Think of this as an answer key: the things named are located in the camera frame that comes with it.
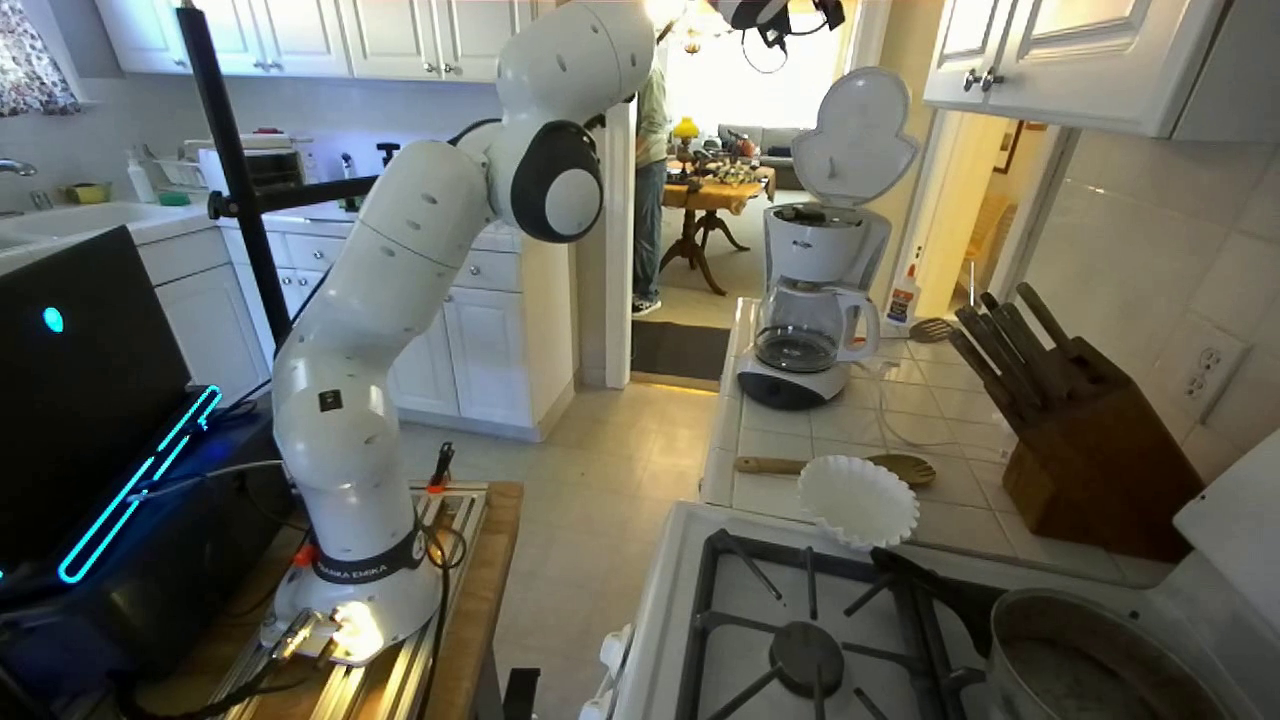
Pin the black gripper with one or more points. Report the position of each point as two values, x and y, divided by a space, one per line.
774 15

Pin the white coffee maker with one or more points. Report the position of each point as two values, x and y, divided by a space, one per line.
855 154

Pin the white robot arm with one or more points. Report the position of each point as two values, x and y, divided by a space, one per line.
370 576

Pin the glass coffee carafe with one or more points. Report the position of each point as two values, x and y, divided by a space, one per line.
808 330

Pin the white paper coffee filter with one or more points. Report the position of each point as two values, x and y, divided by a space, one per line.
859 503

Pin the standing person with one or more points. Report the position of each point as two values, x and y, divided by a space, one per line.
651 192

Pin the wooden dining table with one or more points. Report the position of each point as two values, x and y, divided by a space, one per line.
709 180

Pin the white lower cabinets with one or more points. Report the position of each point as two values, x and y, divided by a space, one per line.
496 353

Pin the white upper cabinet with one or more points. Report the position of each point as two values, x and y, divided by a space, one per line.
1167 68

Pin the wooden spoon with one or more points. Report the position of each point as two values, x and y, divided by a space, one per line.
911 470

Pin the wooden knife block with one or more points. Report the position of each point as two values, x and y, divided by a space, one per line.
1094 463

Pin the white gas stove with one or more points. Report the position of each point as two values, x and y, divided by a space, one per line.
1192 605

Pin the black stove grate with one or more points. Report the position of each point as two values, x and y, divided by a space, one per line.
799 635

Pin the metal cooking pot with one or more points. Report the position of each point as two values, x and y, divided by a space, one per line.
1068 658

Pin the black computer tower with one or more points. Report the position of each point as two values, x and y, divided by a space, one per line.
103 422

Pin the wooden robot cart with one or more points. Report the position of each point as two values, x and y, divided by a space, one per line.
367 655

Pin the black camera stand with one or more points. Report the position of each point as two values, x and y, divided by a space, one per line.
244 203

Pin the wall power outlet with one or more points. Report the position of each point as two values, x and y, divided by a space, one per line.
1205 375

